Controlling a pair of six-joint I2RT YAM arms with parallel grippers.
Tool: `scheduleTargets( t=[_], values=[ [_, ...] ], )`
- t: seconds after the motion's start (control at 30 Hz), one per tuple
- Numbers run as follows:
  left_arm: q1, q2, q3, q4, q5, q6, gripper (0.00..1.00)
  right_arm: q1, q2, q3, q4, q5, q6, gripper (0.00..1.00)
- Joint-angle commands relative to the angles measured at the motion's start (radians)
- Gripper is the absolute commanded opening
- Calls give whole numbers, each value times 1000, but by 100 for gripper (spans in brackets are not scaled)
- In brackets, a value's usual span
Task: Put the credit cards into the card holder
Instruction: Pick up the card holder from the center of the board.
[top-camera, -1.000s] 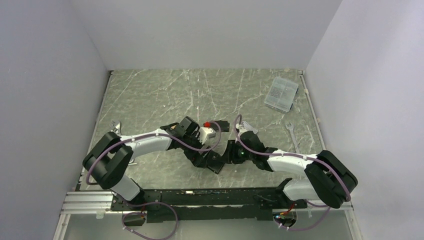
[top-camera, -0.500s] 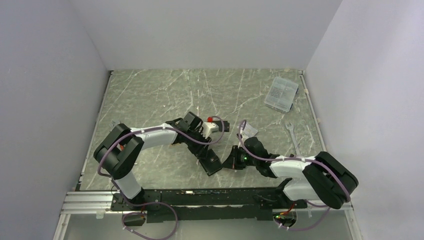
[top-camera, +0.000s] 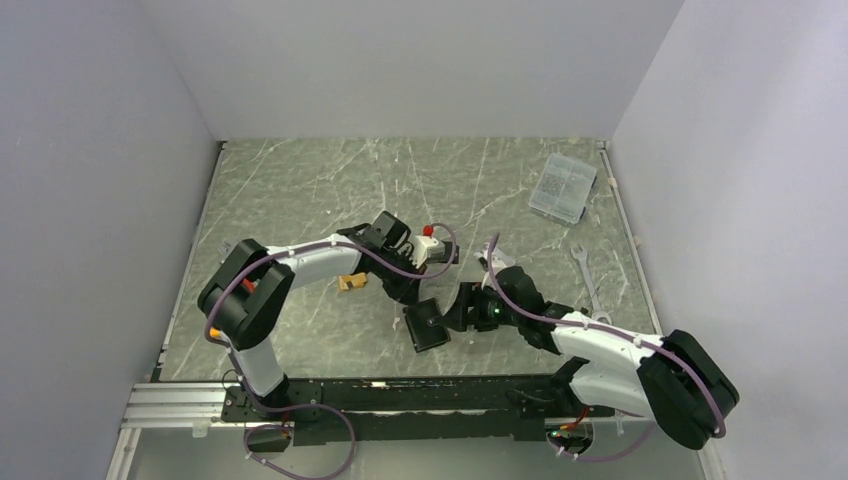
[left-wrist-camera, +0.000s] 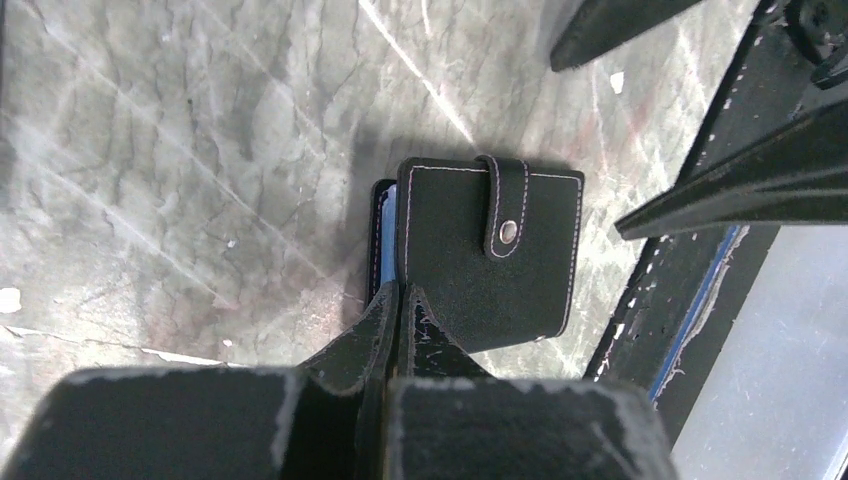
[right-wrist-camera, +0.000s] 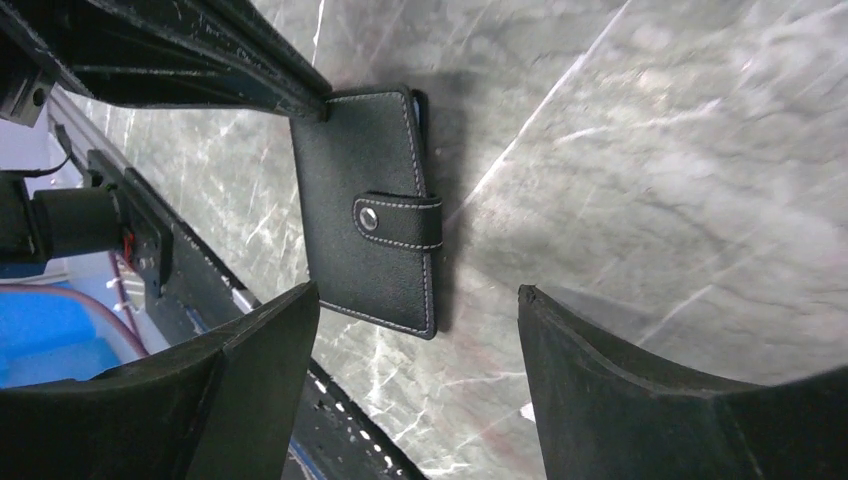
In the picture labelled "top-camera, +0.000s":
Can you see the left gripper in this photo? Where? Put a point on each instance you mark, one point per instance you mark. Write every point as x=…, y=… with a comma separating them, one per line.
x=407, y=291

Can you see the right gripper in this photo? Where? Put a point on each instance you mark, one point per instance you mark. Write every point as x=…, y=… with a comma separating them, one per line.
x=463, y=301

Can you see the black leather card holder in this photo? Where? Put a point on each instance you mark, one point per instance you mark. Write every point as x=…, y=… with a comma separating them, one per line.
x=423, y=324

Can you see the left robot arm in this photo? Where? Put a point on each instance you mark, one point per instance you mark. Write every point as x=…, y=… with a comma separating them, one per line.
x=244, y=298

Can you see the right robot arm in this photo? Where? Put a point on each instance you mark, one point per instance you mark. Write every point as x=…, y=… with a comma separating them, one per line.
x=670, y=380

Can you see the gold card stack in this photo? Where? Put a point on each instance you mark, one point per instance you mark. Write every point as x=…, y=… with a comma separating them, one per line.
x=351, y=282

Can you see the silver card stack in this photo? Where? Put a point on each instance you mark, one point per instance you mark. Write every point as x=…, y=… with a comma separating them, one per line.
x=492, y=258

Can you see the silver wrench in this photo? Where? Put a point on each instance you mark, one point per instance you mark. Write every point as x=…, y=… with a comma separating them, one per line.
x=581, y=256

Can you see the clear plastic screw box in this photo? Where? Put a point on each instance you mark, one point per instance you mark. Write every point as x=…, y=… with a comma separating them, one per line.
x=563, y=189

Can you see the small metal clip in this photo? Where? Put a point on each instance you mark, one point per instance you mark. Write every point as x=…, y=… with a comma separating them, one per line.
x=225, y=249

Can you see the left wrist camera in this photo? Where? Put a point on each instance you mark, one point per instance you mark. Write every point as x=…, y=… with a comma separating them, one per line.
x=426, y=247

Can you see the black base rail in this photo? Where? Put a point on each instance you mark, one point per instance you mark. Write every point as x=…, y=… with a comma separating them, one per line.
x=335, y=426

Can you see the aluminium frame rail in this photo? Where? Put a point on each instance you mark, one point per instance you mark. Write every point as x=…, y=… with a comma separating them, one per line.
x=172, y=404

